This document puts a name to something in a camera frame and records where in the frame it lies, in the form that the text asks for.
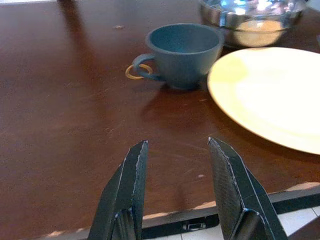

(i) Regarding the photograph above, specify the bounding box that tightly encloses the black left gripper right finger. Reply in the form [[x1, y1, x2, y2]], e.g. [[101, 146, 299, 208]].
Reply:
[[207, 136, 289, 240]]

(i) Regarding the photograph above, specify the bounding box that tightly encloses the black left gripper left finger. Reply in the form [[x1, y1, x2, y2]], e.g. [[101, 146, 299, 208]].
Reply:
[[87, 139, 149, 240]]

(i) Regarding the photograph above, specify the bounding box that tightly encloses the black table frame rail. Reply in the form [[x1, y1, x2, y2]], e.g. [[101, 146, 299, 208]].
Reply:
[[141, 186, 320, 240]]

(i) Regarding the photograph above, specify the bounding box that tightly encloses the blue ceramic cup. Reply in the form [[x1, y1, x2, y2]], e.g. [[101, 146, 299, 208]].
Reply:
[[131, 23, 225, 90]]

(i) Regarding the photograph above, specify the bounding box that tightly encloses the tan rubber band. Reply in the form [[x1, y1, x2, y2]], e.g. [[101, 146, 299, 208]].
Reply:
[[125, 63, 153, 81]]

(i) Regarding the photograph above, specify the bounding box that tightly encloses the shiny metal bowl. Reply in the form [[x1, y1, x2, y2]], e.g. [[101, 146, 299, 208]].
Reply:
[[198, 0, 308, 48]]

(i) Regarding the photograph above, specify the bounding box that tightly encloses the yellow plate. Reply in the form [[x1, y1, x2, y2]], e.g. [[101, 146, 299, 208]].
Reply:
[[207, 46, 320, 156]]

